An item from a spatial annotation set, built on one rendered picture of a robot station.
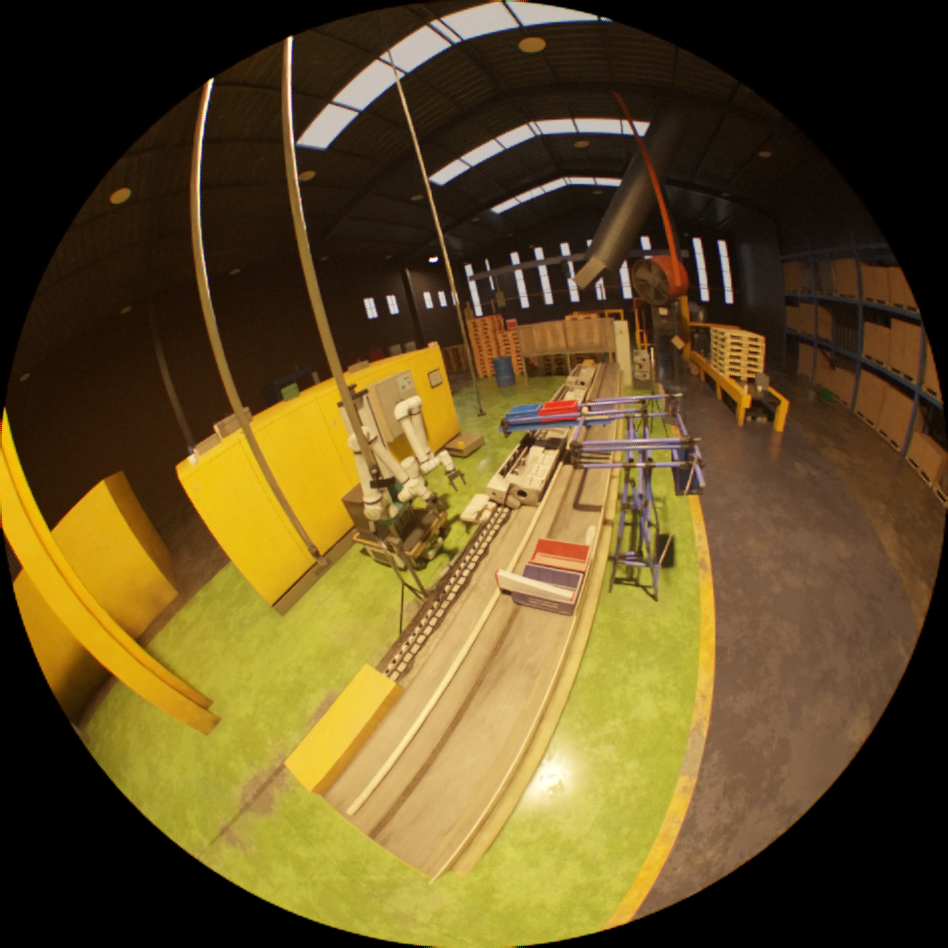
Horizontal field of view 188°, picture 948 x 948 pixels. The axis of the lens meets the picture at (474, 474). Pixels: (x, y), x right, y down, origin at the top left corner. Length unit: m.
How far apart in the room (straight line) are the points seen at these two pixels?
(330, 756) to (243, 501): 2.33
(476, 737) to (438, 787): 0.29
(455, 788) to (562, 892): 1.22
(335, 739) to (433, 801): 0.50
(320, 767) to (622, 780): 1.62
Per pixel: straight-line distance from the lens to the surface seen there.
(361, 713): 1.49
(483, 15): 9.02
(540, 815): 2.12
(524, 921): 2.41
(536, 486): 2.10
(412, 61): 9.54
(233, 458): 3.00
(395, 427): 3.79
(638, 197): 9.16
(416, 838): 1.48
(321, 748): 1.57
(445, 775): 1.40
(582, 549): 1.69
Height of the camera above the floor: 2.09
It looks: 29 degrees down
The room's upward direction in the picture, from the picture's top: 14 degrees counter-clockwise
